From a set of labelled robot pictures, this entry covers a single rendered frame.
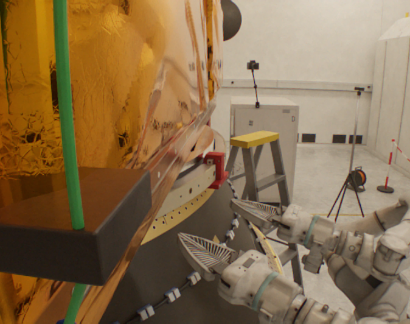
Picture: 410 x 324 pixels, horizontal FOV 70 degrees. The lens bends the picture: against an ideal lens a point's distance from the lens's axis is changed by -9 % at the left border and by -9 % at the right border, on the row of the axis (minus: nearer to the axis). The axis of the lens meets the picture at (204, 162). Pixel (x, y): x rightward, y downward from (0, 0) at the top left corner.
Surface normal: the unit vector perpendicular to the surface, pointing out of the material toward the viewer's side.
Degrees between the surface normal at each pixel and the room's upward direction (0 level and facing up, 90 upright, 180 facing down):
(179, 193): 90
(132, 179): 0
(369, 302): 48
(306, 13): 90
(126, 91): 88
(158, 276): 62
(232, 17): 90
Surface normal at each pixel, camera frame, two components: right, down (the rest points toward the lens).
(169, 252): 0.72, -0.30
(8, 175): 0.80, 0.16
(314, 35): -0.07, 0.29
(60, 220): 0.00, -0.96
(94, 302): 0.99, 0.03
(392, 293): 0.27, -0.04
